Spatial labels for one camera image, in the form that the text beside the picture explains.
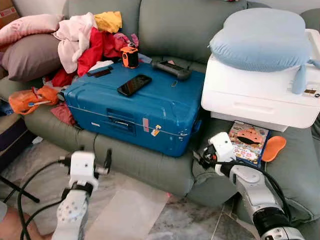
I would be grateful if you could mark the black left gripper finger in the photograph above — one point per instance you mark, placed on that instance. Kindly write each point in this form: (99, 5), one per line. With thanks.
(107, 160)

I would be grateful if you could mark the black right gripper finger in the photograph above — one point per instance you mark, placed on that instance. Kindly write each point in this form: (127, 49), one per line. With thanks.
(196, 159)

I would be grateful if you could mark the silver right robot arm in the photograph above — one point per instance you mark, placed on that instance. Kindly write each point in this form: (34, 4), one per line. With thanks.
(255, 195)

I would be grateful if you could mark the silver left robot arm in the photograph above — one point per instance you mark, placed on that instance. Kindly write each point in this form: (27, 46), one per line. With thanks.
(70, 215)

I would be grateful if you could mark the children's picture book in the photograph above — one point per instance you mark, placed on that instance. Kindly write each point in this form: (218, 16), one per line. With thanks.
(248, 142)

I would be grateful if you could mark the clear plastic sheet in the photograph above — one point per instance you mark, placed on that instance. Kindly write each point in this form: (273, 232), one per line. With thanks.
(130, 210)

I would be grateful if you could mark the blue hard-shell suitcase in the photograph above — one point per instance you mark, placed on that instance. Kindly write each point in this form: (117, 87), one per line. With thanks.
(140, 107)

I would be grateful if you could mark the pink cloth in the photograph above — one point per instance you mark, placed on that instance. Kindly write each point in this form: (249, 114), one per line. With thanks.
(62, 114)

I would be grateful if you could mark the orange oval slipper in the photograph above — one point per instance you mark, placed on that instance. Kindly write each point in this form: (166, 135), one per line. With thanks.
(273, 148)

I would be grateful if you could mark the black smartphone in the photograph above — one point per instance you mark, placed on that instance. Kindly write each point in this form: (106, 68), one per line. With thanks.
(134, 85)

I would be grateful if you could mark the black tripod leg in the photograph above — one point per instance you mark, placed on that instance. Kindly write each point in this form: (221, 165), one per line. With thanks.
(20, 190)

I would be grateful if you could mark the dark flat wallet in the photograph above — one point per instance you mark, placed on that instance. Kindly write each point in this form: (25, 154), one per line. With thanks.
(100, 72)

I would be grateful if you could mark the black handheld controller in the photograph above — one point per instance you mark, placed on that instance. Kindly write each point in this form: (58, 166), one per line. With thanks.
(172, 69)

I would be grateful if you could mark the orange fabric bag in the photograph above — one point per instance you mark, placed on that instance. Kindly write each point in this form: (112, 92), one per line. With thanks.
(27, 100)

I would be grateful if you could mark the person's bare foot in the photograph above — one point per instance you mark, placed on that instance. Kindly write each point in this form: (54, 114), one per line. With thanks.
(15, 227)

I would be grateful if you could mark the red garment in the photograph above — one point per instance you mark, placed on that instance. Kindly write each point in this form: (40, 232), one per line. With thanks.
(97, 47)

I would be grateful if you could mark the pink floral garment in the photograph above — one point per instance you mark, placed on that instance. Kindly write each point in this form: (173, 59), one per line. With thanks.
(122, 39)

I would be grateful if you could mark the pale pink garment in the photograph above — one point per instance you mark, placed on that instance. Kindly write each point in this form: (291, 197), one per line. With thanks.
(75, 37)

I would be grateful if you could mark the taupe pillow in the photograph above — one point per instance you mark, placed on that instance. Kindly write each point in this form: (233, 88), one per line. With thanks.
(32, 57)

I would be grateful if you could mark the light blue pillow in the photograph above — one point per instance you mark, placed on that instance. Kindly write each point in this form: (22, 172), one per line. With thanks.
(260, 37)

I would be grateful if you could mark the grey-green leather sofa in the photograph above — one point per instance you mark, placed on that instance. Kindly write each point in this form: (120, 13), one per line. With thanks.
(165, 25)

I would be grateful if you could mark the yellow garment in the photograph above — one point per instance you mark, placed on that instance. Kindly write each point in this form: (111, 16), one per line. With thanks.
(109, 21)

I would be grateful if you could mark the pink pillow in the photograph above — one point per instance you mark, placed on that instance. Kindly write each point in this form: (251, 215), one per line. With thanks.
(27, 27)

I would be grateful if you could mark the brown cardboard box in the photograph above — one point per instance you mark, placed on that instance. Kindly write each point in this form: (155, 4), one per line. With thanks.
(7, 12)

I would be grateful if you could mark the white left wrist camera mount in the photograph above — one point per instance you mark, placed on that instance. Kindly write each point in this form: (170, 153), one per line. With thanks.
(82, 167)

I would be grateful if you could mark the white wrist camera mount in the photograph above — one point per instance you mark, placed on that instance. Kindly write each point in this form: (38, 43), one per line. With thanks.
(82, 167)
(222, 146)

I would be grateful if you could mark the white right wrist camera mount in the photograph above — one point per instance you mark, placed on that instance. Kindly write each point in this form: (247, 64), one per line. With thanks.
(222, 146)

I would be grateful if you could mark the orange black small camera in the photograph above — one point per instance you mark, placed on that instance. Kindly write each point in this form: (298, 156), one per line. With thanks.
(130, 57)

